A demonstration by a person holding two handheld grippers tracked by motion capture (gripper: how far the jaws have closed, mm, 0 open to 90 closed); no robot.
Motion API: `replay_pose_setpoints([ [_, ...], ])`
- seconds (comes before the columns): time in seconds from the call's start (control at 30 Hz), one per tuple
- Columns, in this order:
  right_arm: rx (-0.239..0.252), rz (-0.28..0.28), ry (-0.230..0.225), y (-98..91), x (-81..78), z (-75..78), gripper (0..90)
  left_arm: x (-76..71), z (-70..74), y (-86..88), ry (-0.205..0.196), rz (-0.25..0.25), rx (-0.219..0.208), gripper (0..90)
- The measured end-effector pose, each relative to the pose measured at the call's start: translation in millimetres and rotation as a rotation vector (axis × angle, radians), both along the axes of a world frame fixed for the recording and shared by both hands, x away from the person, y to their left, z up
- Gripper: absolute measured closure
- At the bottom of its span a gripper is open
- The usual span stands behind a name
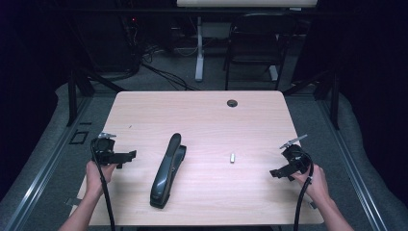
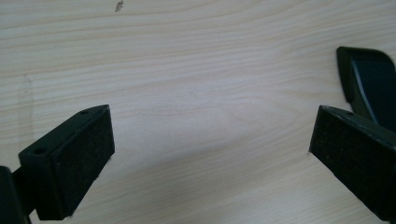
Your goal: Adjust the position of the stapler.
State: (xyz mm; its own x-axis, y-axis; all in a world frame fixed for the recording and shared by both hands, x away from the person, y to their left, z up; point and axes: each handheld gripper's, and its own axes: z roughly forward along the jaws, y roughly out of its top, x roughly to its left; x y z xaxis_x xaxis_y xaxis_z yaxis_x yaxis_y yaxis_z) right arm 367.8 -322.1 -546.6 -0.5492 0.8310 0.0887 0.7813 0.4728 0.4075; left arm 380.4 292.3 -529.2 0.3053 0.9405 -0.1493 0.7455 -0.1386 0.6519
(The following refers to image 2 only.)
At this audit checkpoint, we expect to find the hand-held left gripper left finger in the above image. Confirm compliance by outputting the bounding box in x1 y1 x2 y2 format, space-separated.
18 104 116 221

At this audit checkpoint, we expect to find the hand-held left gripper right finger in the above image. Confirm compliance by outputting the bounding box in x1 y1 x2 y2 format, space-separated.
308 105 396 222

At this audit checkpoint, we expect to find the black long-reach stapler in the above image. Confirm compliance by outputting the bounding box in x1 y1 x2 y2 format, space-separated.
335 46 396 133

